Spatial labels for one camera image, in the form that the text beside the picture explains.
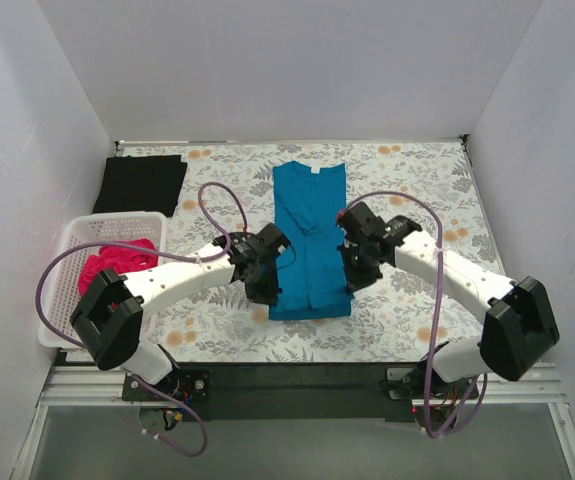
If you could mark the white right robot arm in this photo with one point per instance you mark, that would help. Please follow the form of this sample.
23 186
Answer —
518 323

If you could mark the folded black t shirt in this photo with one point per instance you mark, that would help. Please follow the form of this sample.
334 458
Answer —
151 183

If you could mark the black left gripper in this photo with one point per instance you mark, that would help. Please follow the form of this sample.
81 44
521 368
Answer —
260 282

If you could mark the blue t shirt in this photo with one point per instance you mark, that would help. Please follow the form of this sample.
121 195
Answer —
312 278

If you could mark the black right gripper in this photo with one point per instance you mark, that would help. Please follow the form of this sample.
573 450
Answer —
360 270

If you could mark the white plastic laundry basket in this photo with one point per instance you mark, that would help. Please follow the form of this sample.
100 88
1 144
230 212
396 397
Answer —
60 294

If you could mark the aluminium frame rail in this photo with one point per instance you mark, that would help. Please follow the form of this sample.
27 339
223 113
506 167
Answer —
542 385

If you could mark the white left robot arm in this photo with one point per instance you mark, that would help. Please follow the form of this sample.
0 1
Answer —
108 318

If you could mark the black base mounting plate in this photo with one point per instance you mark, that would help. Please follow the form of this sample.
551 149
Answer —
295 391

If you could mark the crumpled pink t shirt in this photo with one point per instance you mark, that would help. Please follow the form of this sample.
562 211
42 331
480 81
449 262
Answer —
120 259

